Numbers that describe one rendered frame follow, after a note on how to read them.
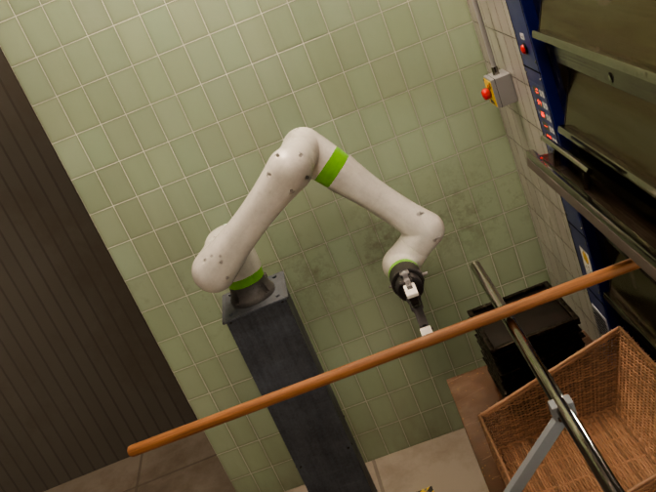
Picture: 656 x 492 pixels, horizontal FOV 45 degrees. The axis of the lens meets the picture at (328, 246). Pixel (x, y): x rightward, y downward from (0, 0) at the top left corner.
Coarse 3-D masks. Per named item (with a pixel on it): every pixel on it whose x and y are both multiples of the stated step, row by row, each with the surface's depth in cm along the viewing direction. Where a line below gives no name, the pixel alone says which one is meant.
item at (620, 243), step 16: (528, 160) 208; (560, 160) 203; (592, 160) 198; (544, 176) 196; (576, 176) 190; (592, 176) 188; (608, 176) 186; (560, 192) 185; (592, 192) 178; (608, 192) 176; (624, 192) 175; (640, 192) 173; (576, 208) 176; (608, 208) 168; (624, 208) 166; (640, 208) 165; (592, 224) 168; (640, 224) 158; (640, 256) 145
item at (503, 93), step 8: (504, 72) 260; (488, 80) 260; (496, 80) 258; (504, 80) 258; (496, 88) 259; (504, 88) 259; (512, 88) 259; (496, 96) 260; (504, 96) 260; (512, 96) 260; (496, 104) 261; (504, 104) 261
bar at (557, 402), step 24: (480, 264) 222; (528, 360) 172; (552, 384) 161; (552, 408) 155; (552, 432) 157; (576, 432) 146; (528, 456) 160; (600, 456) 139; (528, 480) 161; (600, 480) 134
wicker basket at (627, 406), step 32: (576, 352) 228; (608, 352) 228; (640, 352) 212; (576, 384) 231; (608, 384) 232; (640, 384) 216; (480, 416) 232; (512, 416) 234; (544, 416) 234; (608, 416) 233; (640, 416) 218; (512, 448) 236; (576, 448) 227; (608, 448) 222; (640, 448) 217; (544, 480) 220; (576, 480) 216; (640, 480) 208
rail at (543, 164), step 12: (528, 156) 208; (540, 156) 202; (540, 168) 199; (552, 168) 192; (564, 180) 183; (576, 192) 174; (588, 204) 168; (600, 216) 161; (612, 216) 159; (612, 228) 156; (624, 228) 152; (624, 240) 151; (636, 240) 146; (648, 252) 141
